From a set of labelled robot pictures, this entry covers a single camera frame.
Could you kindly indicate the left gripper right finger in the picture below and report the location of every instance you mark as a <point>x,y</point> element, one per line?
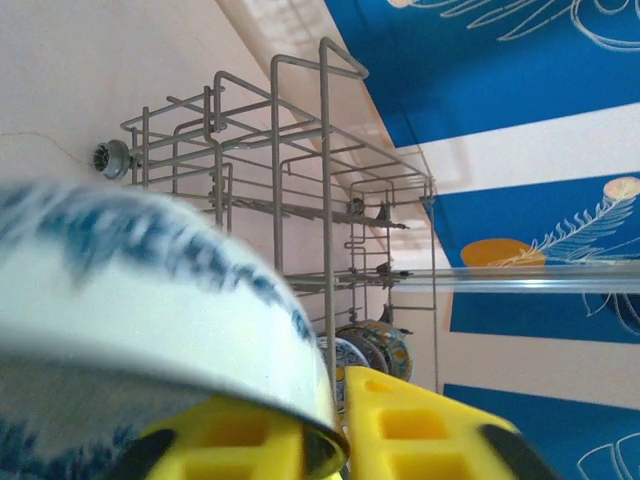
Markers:
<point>425,440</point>

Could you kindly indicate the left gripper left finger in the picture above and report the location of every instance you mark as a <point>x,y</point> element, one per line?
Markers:
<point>225,440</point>

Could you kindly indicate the pink purple bowl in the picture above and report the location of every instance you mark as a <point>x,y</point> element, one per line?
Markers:
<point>372,350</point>

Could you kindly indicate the blue yellow patterned bowl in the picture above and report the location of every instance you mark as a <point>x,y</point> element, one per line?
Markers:
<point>342,355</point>

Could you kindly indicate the white blue patterned bowl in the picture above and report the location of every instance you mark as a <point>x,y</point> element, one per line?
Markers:
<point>150,325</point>

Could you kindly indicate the colourful plate in rack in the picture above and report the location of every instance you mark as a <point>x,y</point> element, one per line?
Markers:
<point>400,350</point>

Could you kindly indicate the aluminium frame post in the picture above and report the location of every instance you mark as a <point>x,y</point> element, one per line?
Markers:
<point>525,280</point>

